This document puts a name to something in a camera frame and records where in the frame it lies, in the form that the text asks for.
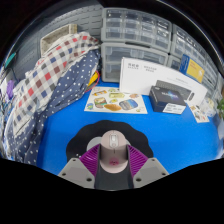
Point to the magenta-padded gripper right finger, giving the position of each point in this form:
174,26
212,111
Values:
138,163

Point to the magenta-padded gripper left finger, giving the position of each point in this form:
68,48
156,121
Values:
89,163

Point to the beige computer mouse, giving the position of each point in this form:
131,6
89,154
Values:
114,151

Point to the black scalloped mouse pad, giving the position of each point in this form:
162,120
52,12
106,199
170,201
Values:
80,140

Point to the colourful sticker sheet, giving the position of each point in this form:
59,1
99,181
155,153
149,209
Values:
200,114
115,101

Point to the small black box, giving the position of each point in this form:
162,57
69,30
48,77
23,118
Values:
165,98

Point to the navy polka dot cloth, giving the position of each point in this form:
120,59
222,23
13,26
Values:
66,96

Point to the long white keyboard box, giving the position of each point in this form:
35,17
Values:
146,73

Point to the white and blue tissue box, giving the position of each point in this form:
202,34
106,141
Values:
211,106

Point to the red blue checkered cloth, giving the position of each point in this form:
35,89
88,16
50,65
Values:
50,73

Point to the beige woven basket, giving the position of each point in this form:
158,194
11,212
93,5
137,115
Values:
55,36

